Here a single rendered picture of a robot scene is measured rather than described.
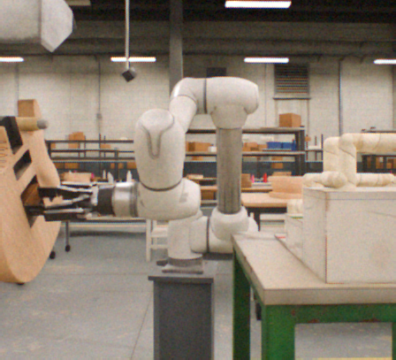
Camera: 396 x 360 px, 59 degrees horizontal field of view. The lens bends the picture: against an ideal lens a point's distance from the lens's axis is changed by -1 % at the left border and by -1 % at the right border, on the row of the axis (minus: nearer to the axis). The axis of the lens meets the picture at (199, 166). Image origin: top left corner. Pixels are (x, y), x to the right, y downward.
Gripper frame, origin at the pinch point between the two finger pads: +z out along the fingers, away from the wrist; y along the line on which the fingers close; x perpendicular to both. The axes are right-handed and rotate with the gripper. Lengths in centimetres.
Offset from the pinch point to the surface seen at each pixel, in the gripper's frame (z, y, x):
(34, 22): -9.2, 0.2, 41.8
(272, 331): -54, -33, -7
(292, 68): -383, 1115, -246
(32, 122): -2.5, 3.5, 19.6
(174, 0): -5, 780, -11
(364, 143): -72, -14, 22
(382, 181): -84, -5, 8
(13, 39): -5.1, -1.4, 39.0
